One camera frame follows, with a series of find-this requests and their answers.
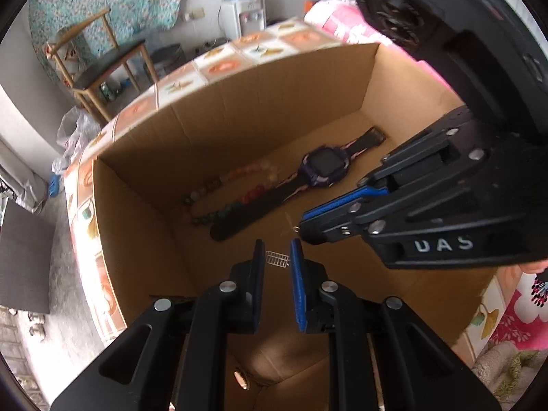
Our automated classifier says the dark grey cabinet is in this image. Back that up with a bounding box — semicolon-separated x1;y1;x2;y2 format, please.
0;201;58;315

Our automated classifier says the silver ladder earring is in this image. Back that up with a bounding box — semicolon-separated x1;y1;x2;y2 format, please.
264;250;292;270

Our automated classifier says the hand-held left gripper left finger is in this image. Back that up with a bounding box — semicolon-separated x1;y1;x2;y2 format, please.
50;239;267;411

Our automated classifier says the grey curtain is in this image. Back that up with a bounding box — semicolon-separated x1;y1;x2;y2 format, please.
0;86;56;215

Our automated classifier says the multicolored beaded bracelet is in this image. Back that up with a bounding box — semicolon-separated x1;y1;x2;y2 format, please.
184;158;281;227

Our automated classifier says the purple smartwatch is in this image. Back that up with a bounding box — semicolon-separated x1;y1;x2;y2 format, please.
210;126;388;242

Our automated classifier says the clear plastic bag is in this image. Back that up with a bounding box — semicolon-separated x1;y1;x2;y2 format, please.
51;107;103;172

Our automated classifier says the brown cardboard box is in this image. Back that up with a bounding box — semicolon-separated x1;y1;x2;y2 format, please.
88;42;501;411

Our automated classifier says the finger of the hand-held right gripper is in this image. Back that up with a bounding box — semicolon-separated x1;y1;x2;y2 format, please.
300;171;493;245
302;109;491;225

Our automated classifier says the wooden chair with dark seat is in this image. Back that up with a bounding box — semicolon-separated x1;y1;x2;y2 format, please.
46;9;160;123

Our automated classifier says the pink floral blanket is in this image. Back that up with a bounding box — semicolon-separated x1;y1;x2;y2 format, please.
304;0;548;356

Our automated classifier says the dark trash bin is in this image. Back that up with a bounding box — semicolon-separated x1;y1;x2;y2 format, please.
150;44;187;78

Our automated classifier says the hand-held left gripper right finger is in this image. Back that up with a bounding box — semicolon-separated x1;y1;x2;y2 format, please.
289;239;501;411

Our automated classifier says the beige fleece cloth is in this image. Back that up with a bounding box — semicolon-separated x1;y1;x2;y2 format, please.
471;342;548;407

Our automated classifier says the white water dispenser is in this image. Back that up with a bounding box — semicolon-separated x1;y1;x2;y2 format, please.
218;0;267;41

